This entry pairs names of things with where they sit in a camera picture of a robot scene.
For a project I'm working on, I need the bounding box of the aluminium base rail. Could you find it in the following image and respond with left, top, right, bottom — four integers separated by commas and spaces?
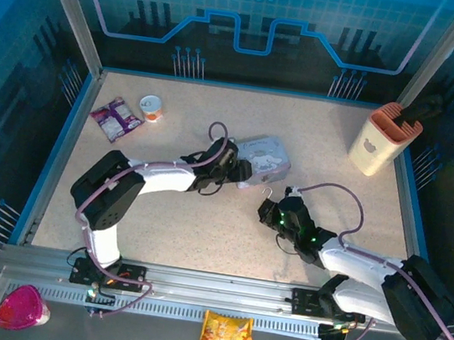
0, 241, 420, 337

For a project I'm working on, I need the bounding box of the slotted metal cable duct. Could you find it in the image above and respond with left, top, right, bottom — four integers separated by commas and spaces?
28, 282, 327, 340

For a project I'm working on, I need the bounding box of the tin can with orange print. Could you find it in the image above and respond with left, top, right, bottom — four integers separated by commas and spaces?
137, 94, 166, 125

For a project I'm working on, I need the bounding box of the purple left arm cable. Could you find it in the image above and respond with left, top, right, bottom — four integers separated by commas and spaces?
62, 103, 233, 332

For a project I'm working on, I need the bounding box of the beige knife block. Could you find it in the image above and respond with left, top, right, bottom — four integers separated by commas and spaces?
345, 98, 426, 183

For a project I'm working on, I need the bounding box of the pink plastic cup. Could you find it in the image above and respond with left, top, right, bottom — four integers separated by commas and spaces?
0, 281, 54, 336

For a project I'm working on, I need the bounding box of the purple candy bag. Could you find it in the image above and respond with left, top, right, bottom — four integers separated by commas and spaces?
85, 92, 148, 148

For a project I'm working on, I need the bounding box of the aluminium frame post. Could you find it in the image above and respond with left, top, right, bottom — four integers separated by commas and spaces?
396, 0, 454, 111
17, 0, 116, 78

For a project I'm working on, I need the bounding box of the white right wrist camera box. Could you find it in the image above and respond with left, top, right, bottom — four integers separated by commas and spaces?
284, 185, 306, 201

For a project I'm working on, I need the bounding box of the pastel cartoon tin box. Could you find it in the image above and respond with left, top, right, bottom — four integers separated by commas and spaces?
228, 131, 296, 196

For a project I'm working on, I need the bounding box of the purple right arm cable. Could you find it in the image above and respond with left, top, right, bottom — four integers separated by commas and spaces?
275, 178, 454, 340

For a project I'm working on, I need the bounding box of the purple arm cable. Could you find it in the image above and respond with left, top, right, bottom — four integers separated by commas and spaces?
62, 103, 233, 332
275, 178, 454, 340

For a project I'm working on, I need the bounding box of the black knife handle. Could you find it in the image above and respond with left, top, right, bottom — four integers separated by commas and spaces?
398, 89, 446, 126

